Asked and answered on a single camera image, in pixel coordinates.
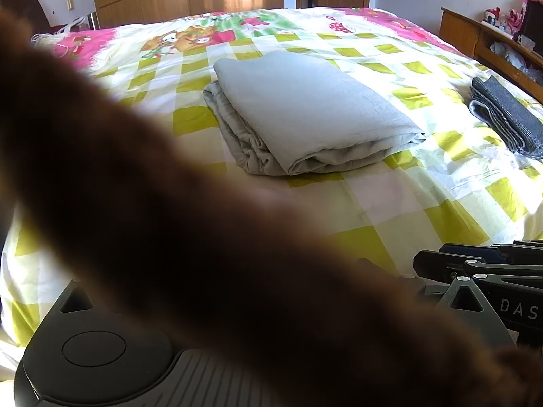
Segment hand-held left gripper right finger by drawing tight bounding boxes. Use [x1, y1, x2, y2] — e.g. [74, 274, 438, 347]
[399, 272, 518, 349]

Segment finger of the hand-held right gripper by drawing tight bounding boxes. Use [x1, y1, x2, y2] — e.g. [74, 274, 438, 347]
[413, 250, 543, 285]
[439, 239, 543, 262]

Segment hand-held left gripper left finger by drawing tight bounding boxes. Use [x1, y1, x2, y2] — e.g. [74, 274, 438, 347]
[50, 281, 108, 319]

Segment light grey pants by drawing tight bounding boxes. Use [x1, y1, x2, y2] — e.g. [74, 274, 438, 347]
[203, 51, 427, 177]

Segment folded dark grey pants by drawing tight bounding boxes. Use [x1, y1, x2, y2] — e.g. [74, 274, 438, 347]
[469, 75, 543, 160]

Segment brown fuzzy garment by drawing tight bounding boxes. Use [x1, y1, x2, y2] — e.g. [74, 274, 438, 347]
[0, 6, 543, 407]

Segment crumpled white plastic bag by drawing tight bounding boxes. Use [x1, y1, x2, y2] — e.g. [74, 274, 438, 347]
[490, 41, 543, 86]

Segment wooden bedside shelf unit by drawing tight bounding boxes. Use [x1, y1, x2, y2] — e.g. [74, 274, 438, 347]
[439, 6, 543, 105]

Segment red and white ornaments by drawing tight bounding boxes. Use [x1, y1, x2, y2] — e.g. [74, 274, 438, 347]
[481, 6, 517, 35]

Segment dark red patterned box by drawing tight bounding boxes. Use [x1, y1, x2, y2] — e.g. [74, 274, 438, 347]
[515, 0, 543, 47]

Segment dark brown headboard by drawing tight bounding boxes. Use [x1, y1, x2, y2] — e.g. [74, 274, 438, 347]
[0, 0, 52, 39]

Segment white cables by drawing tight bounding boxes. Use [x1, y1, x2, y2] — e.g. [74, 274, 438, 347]
[31, 16, 88, 58]

